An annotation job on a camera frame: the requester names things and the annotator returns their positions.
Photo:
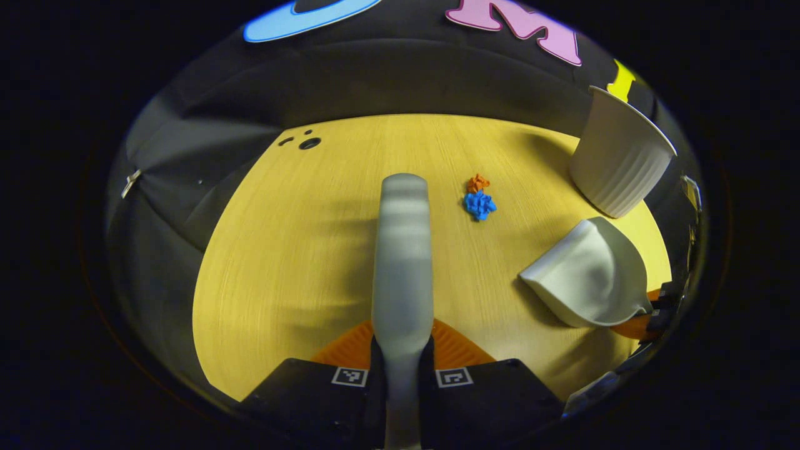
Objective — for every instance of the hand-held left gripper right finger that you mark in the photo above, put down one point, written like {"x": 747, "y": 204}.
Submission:
{"x": 487, "y": 400}

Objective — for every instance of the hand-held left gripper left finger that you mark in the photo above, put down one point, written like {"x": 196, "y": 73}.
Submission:
{"x": 312, "y": 400}

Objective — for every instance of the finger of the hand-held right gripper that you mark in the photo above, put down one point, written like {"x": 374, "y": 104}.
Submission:
{"x": 664, "y": 299}
{"x": 640, "y": 330}

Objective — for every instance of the white dustpan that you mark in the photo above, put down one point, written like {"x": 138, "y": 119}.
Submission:
{"x": 587, "y": 275}

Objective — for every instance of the white ribbed garbage bin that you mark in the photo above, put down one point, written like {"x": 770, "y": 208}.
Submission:
{"x": 619, "y": 156}

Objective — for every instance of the small white broom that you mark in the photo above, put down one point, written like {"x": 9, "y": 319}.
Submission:
{"x": 403, "y": 262}

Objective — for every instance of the blue paper trash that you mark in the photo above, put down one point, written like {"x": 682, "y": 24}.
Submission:
{"x": 480, "y": 205}

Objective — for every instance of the orange paper trash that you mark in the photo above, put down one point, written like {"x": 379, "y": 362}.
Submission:
{"x": 477, "y": 183}

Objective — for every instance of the silver cloth clip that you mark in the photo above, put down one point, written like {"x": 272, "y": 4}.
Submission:
{"x": 130, "y": 181}

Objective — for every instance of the black backdrop cloth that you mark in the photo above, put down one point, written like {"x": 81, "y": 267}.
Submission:
{"x": 375, "y": 75}

